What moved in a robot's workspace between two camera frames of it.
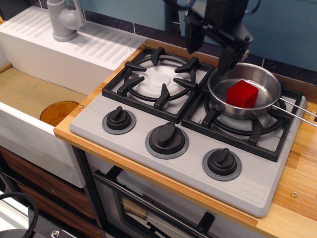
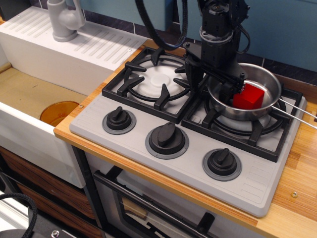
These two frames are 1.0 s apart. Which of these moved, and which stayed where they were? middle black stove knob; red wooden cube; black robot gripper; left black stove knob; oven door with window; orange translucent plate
Moved: black robot gripper; red wooden cube
Stayed: oven door with window; orange translucent plate; left black stove knob; middle black stove knob
